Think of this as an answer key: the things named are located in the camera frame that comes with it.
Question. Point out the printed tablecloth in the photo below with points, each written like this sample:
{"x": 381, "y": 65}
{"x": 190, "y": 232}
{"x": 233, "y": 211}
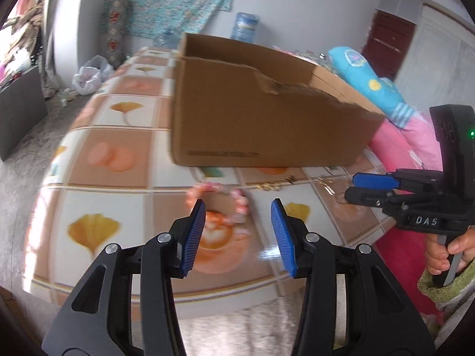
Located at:
{"x": 111, "y": 200}

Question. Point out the person's right forearm green sleeve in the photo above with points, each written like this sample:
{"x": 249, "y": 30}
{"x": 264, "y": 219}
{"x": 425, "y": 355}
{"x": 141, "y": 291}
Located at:
{"x": 430, "y": 289}

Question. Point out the brown door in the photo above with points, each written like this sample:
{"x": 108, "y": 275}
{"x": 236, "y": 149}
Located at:
{"x": 387, "y": 44}

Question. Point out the brown cardboard box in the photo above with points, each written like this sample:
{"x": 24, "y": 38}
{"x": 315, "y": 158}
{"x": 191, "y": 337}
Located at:
{"x": 259, "y": 118}

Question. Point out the blue plush pillow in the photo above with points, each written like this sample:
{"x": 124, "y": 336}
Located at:
{"x": 371, "y": 81}

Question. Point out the patterned rolled mat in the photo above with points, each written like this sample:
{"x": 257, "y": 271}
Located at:
{"x": 117, "y": 33}

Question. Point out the grey cabinet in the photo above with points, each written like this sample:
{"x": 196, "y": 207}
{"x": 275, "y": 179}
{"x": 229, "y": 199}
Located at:
{"x": 18, "y": 111}

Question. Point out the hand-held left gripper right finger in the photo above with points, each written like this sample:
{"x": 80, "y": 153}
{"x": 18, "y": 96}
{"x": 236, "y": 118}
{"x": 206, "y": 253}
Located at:
{"x": 284, "y": 239}

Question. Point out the teal floral wall cloth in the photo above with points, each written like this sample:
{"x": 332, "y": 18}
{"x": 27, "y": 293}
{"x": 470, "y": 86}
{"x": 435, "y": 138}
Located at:
{"x": 170, "y": 0}

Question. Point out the blue water bottle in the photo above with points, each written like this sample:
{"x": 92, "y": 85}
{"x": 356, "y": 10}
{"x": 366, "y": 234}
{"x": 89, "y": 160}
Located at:
{"x": 245, "y": 28}

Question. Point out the pile of clutter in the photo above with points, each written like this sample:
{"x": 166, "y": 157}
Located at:
{"x": 22, "y": 44}

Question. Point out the white plastic bag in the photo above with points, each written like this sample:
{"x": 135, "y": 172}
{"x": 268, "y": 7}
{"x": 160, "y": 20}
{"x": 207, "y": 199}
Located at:
{"x": 91, "y": 76}

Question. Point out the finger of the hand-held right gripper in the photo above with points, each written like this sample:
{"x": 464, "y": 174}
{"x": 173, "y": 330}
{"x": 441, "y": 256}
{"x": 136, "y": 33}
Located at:
{"x": 373, "y": 181}
{"x": 365, "y": 195}

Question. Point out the pink blanket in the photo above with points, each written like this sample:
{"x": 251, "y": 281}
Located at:
{"x": 404, "y": 148}

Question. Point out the white fluffy cloth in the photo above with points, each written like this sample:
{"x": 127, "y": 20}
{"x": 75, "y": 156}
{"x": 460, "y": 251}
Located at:
{"x": 245, "y": 326}

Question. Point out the person's right hand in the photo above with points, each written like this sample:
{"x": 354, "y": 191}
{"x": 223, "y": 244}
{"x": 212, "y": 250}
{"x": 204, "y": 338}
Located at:
{"x": 435, "y": 256}

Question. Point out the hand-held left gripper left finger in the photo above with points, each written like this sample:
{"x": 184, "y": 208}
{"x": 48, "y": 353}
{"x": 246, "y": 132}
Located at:
{"x": 195, "y": 235}

